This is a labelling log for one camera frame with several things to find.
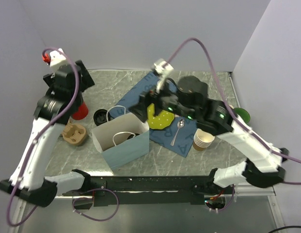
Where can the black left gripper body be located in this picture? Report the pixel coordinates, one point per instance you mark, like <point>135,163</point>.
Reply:
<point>86,81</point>

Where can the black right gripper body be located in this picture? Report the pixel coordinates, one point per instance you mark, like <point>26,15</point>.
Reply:
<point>166,100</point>

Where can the blue white paper bag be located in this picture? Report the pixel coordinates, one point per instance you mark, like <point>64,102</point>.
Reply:
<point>110,139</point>

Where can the stack of brown paper cups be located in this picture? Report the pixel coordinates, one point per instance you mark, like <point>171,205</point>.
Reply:
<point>202,140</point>

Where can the black cup lid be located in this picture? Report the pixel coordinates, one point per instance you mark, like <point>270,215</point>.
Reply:
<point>132,136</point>

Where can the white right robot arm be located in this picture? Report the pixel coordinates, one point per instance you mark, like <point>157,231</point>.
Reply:
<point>263,165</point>

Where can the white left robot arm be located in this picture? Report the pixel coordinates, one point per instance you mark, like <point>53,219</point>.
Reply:
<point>29,182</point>

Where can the silver spoon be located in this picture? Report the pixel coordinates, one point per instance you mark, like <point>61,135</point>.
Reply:
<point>180,124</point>

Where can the red straw holder cup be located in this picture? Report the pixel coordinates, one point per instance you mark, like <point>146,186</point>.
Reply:
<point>81,113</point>

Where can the blue letter print cloth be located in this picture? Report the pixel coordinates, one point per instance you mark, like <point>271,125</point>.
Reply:
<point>163,137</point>

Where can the stack of black lids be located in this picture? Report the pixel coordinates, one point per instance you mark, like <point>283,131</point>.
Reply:
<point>101,116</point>

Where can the brown pulp cup carrier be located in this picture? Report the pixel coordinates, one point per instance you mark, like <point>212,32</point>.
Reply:
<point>74,134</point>

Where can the floral cream mug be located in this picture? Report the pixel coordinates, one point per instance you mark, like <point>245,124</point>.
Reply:
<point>242,113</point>

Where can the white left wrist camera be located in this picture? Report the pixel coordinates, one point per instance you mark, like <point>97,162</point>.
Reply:
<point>54,59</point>

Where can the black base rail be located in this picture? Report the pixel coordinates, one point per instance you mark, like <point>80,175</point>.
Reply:
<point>149,190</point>

